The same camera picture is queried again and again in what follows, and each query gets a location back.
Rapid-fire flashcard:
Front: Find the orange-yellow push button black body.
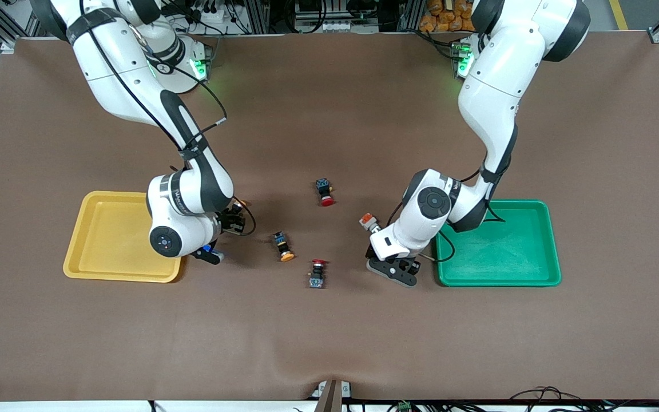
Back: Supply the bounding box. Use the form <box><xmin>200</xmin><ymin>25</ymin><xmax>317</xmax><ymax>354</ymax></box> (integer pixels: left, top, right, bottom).
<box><xmin>273</xmin><ymin>231</ymin><xmax>296</xmax><ymax>263</ymax></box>

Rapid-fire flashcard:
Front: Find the red mushroom button grey base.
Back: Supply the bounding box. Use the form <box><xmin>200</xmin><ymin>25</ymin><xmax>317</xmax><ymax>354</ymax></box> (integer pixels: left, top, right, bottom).
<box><xmin>307</xmin><ymin>259</ymin><xmax>328</xmax><ymax>290</ymax></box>

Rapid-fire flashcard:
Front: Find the brown table mat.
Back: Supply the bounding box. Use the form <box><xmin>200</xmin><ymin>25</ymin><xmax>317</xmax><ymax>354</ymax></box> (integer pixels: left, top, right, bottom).
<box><xmin>0</xmin><ymin>31</ymin><xmax>659</xmax><ymax>402</ymax></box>

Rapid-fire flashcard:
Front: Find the yellow plastic tray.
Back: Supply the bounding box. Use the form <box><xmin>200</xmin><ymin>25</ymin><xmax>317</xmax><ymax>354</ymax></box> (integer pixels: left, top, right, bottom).
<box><xmin>63</xmin><ymin>191</ymin><xmax>184</xmax><ymax>283</ymax></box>

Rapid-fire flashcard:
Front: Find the green plastic tray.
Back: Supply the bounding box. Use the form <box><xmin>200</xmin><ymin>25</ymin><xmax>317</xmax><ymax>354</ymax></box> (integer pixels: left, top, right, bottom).
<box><xmin>433</xmin><ymin>199</ymin><xmax>562</xmax><ymax>287</ymax></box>

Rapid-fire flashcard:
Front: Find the white power strip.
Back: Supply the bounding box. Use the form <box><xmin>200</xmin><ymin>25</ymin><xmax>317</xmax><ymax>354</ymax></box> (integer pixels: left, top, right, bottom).
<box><xmin>315</xmin><ymin>20</ymin><xmax>366</xmax><ymax>34</ymax></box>

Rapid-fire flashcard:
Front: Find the bag of orange items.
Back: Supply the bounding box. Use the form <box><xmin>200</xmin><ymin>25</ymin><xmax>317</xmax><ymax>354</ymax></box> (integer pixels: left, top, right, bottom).
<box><xmin>419</xmin><ymin>0</ymin><xmax>473</xmax><ymax>33</ymax></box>

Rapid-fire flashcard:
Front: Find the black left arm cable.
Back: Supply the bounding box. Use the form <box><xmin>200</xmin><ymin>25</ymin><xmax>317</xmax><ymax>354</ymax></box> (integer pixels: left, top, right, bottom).
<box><xmin>387</xmin><ymin>163</ymin><xmax>507</xmax><ymax>264</ymax></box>

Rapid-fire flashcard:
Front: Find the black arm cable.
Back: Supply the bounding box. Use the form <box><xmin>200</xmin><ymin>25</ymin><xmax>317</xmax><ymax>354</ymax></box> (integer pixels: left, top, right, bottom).
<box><xmin>78</xmin><ymin>0</ymin><xmax>257</xmax><ymax>236</ymax></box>
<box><xmin>387</xmin><ymin>163</ymin><xmax>507</xmax><ymax>264</ymax></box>

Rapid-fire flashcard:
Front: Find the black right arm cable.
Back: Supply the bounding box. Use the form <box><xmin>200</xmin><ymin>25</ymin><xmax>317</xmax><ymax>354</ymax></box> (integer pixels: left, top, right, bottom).
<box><xmin>78</xmin><ymin>0</ymin><xmax>257</xmax><ymax>236</ymax></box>

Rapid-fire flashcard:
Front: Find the metal bracket post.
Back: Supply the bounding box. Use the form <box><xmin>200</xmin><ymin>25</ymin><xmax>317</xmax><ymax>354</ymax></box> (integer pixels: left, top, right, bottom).
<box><xmin>315</xmin><ymin>379</ymin><xmax>352</xmax><ymax>412</ymax></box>

